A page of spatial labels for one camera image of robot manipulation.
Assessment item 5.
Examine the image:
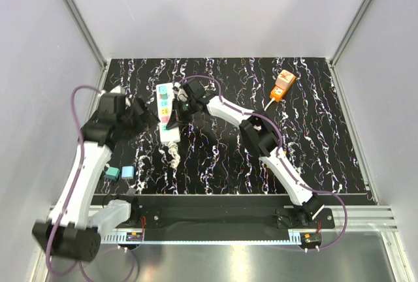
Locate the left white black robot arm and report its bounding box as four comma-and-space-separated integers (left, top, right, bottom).
32, 87, 158, 262

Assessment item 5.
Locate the white coiled strip cord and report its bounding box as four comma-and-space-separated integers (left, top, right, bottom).
161, 140, 182, 168

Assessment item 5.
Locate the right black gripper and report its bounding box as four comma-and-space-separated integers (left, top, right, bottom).
167, 99, 197, 132

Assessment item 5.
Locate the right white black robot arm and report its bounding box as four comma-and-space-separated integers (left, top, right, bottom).
167, 76, 324, 228

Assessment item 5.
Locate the orange white socket cube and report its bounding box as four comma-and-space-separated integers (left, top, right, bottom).
270, 70, 296, 102

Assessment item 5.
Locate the white multi-socket power strip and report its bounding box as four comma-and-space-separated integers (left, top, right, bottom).
155, 83, 180, 145

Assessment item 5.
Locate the light blue charger plug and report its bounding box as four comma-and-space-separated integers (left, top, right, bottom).
121, 166, 135, 180

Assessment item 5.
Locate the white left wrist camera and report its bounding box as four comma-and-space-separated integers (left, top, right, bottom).
101, 86, 126, 96

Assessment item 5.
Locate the aluminium frame rail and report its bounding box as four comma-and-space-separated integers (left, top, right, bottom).
63, 0, 107, 71

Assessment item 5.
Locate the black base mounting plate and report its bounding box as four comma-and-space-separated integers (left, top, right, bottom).
91, 193, 336, 242

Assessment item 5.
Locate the teal usb charger plug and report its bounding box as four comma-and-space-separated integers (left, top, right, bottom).
104, 166, 121, 181

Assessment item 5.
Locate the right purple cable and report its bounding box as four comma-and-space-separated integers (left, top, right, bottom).
178, 74, 347, 252

